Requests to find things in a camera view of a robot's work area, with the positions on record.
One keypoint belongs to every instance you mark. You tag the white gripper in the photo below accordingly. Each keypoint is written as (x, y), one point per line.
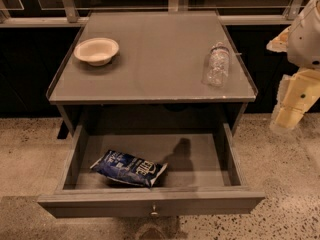
(305, 40)

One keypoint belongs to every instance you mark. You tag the blue chip bag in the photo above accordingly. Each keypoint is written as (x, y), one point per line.
(128, 169)

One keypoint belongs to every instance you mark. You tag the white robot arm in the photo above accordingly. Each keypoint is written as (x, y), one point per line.
(303, 47)

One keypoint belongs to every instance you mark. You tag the open grey top drawer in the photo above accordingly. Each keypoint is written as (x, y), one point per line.
(203, 177)

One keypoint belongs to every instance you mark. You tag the grey cabinet counter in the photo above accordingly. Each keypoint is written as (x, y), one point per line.
(162, 59)

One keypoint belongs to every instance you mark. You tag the metal drawer knob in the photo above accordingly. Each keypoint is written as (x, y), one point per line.
(154, 212)

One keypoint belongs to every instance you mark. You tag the clear plastic water bottle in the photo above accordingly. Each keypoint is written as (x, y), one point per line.
(216, 69)

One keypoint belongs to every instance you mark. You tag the white paper bowl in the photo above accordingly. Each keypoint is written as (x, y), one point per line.
(96, 51)

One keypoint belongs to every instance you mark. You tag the metal railing frame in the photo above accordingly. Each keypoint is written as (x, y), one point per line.
(38, 13)

